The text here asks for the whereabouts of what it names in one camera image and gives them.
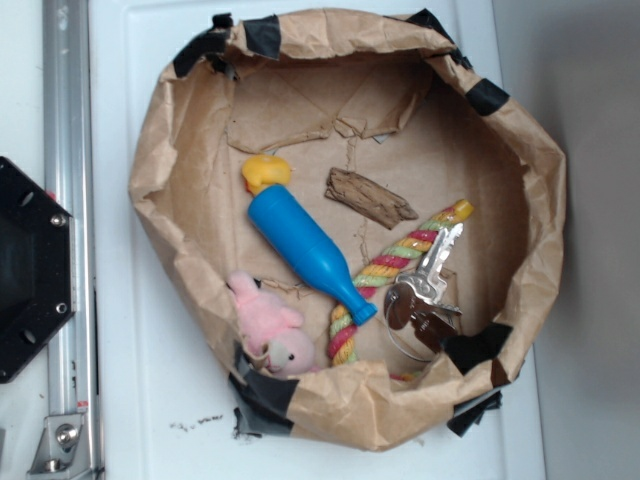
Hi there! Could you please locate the brown wood chip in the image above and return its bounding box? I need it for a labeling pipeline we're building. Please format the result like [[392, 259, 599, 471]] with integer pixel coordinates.
[[325, 167, 419, 230]]

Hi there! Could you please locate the blue plastic bottle toy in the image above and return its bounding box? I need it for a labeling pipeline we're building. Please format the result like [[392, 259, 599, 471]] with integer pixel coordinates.
[[248, 185, 377, 326]]

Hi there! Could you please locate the yellow rubber duck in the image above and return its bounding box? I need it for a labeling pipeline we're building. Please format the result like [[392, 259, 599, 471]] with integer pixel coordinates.
[[241, 154, 292, 196]]

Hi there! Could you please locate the pink plush toy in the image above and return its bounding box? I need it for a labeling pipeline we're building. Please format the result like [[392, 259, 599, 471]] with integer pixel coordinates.
[[227, 271, 316, 379]]

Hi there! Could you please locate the round-head silver key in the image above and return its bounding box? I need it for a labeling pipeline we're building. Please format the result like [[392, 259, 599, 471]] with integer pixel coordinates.
[[384, 282, 425, 330]]

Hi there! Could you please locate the long silver key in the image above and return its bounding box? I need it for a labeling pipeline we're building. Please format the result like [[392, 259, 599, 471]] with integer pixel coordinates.
[[408, 223, 464, 303]]

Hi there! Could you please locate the dark square-head key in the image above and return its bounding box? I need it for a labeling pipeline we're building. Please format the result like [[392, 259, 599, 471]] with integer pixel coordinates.
[[410, 304, 462, 352]]

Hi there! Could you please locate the brown paper bag bin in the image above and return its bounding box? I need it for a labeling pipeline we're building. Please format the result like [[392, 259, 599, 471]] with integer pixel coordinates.
[[129, 8, 566, 451]]

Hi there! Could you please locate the multicolour twisted rope toy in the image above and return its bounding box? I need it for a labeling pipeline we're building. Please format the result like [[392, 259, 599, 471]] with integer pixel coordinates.
[[327, 199, 475, 367]]

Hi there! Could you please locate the thin wire key ring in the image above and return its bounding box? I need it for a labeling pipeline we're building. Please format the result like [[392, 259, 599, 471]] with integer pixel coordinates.
[[383, 292, 435, 363]]

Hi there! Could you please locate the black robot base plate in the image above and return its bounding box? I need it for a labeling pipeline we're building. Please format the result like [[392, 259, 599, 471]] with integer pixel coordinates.
[[1, 157, 74, 384]]

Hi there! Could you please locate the aluminium extrusion rail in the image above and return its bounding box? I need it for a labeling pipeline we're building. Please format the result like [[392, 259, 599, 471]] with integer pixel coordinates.
[[42, 1, 104, 479]]

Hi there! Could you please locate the metal corner bracket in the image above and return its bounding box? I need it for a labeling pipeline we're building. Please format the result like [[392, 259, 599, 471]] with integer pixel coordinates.
[[25, 413, 95, 480]]

